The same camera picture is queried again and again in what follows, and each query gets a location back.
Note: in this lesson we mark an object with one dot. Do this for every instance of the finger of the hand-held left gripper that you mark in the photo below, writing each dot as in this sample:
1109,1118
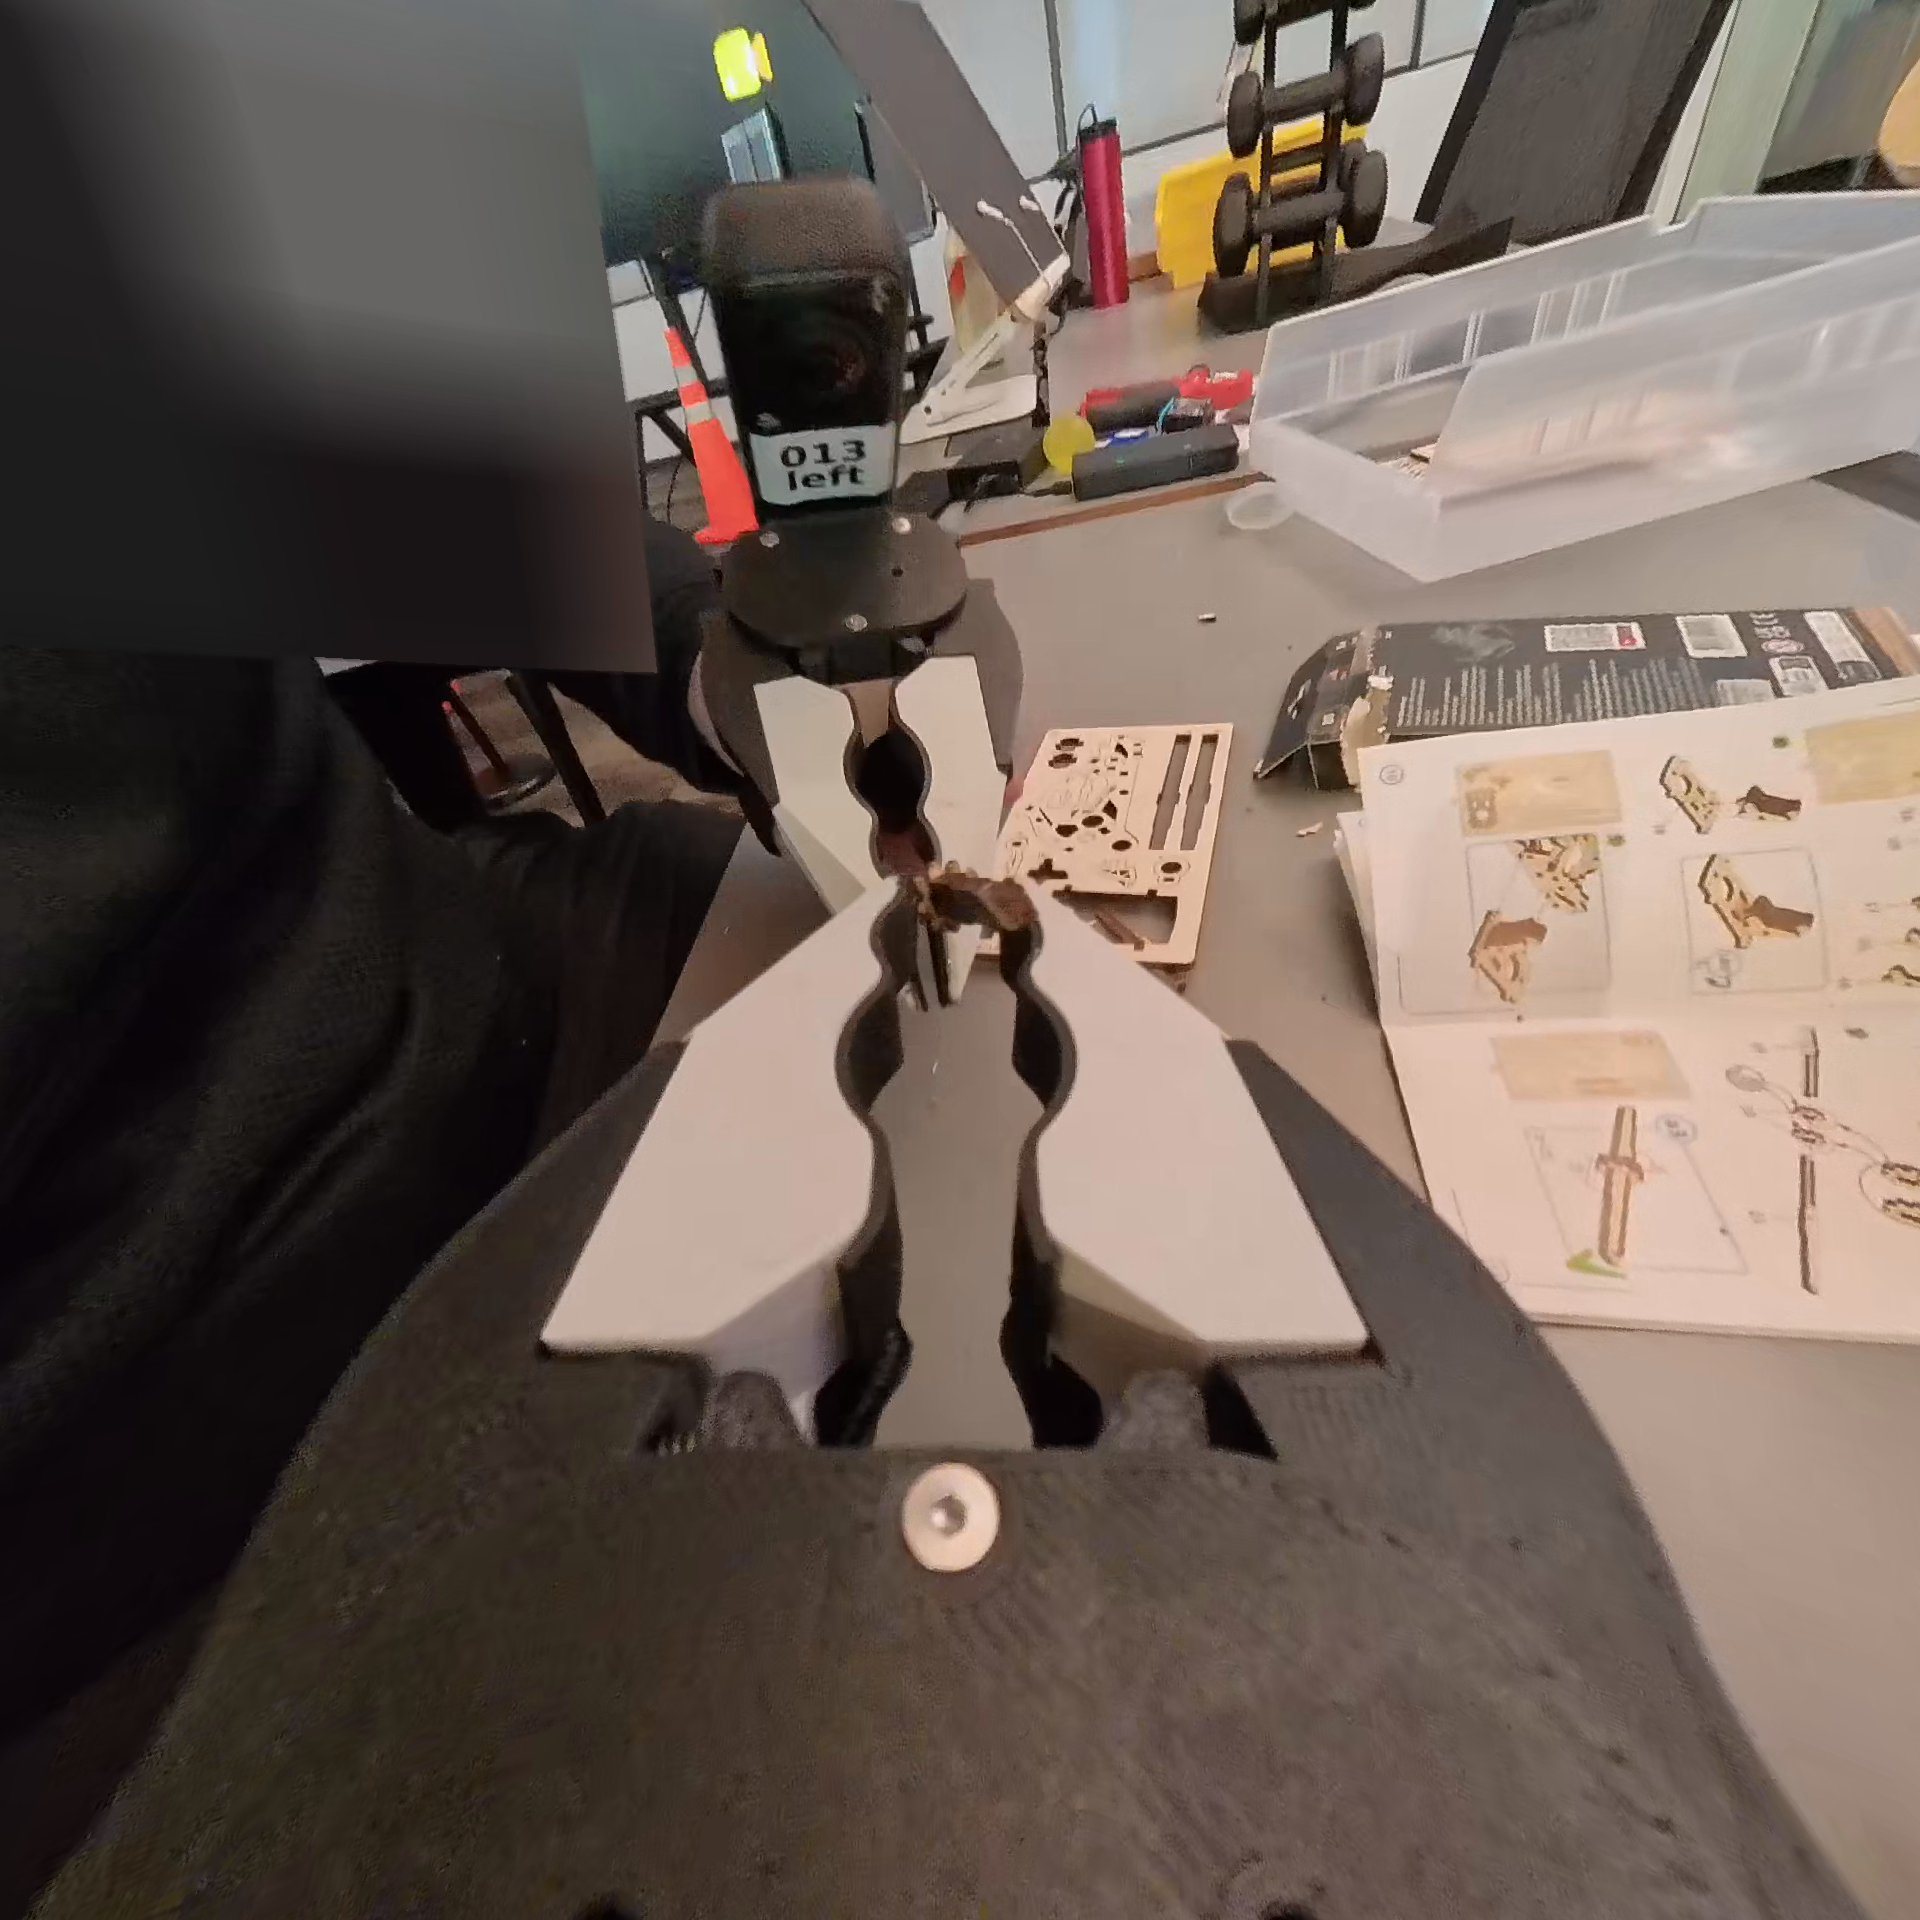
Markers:
960,751
803,779

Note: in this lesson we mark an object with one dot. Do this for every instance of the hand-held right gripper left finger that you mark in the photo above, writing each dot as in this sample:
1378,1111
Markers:
720,1171

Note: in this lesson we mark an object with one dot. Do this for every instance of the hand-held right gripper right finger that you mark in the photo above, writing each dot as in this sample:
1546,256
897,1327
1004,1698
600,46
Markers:
1184,1185

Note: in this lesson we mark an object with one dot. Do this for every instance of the wooden rod with gear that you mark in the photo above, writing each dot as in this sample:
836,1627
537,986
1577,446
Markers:
973,896

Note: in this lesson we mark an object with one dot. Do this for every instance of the laser-cut plywood parts sheet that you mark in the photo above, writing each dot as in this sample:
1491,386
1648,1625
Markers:
1140,840

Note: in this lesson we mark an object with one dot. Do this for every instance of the orange traffic cone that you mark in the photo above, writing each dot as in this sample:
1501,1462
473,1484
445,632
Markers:
715,451

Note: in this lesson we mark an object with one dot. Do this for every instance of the small black box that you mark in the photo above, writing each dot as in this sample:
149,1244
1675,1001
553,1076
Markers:
993,463

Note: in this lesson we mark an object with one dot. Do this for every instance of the white folding stand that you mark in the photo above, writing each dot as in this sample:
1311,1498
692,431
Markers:
973,393

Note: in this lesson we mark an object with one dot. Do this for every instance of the yellow round disc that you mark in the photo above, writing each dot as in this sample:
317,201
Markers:
1071,441

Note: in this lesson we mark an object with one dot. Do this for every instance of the black chair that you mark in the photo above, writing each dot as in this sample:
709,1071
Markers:
511,751

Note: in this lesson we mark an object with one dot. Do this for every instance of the black rectangular device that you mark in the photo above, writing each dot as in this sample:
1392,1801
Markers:
1155,463

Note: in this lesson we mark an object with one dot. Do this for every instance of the red and black device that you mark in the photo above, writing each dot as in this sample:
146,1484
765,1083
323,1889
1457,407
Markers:
1140,403

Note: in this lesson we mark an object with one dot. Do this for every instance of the clear tape roll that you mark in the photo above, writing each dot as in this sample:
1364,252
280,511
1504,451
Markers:
1259,507

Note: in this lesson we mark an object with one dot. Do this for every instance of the red water bottle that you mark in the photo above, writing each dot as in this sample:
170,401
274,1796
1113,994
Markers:
1104,211

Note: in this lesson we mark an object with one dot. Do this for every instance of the white instruction booklet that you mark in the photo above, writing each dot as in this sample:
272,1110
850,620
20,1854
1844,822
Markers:
1650,1049

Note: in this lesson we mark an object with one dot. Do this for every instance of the black leaning panel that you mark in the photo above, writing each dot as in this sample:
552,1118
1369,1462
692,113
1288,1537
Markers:
930,106

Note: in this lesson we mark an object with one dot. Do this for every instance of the person's black sweater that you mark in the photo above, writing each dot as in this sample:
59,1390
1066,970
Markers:
225,1049

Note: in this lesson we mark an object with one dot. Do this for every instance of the yellow plastic case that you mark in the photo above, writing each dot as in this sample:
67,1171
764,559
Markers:
1184,225

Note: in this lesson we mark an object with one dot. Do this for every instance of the black dumbbell rack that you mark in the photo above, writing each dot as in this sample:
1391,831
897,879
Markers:
1290,292

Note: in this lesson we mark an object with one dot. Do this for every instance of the black cardboard packaging box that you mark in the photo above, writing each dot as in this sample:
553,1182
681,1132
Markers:
1576,675

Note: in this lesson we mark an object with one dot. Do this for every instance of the black dumbbell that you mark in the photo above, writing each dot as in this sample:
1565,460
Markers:
1357,195
1357,76

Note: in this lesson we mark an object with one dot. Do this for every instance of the clear plastic storage box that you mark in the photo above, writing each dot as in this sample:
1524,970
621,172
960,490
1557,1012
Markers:
1576,388

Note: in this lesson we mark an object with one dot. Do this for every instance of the black slanted board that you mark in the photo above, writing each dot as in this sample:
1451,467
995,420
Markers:
1576,106

